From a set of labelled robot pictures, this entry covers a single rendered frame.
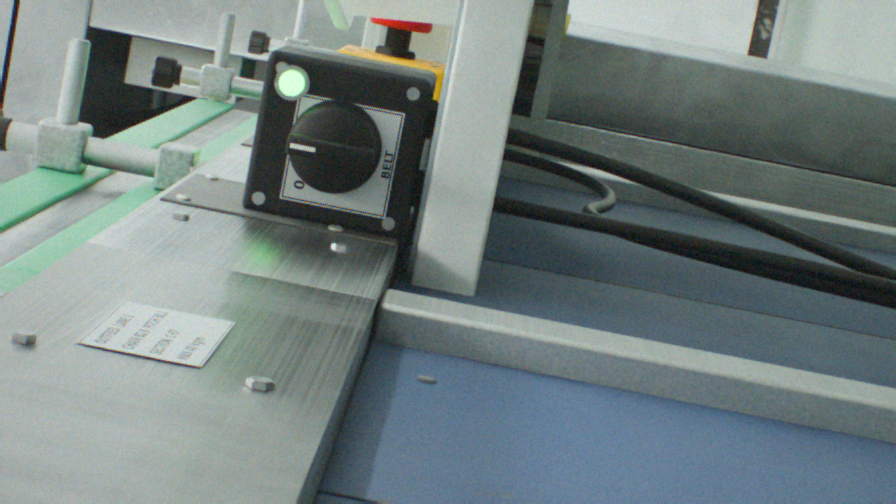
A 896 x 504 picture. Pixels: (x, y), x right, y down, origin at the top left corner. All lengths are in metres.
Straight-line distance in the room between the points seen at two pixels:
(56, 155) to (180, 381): 0.53
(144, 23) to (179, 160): 1.48
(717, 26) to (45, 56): 2.98
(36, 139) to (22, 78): 1.50
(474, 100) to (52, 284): 0.30
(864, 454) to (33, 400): 0.37
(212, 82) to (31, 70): 0.92
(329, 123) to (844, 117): 1.69
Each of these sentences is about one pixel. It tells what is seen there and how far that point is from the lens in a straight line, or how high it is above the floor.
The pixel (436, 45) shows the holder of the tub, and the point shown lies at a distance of 1.75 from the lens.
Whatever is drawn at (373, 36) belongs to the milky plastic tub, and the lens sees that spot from 1.75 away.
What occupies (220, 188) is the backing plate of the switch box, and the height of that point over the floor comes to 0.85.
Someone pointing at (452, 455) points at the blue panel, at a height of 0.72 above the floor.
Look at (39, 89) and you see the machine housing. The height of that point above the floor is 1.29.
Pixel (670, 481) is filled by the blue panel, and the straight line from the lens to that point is 0.70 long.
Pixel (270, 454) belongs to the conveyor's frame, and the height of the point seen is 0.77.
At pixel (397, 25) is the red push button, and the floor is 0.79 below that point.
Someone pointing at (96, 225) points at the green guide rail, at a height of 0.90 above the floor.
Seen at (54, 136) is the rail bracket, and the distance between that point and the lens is 1.14.
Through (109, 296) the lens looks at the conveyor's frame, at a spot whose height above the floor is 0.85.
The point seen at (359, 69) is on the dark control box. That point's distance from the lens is 0.97.
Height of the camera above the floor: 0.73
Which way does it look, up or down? level
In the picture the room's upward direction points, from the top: 79 degrees counter-clockwise
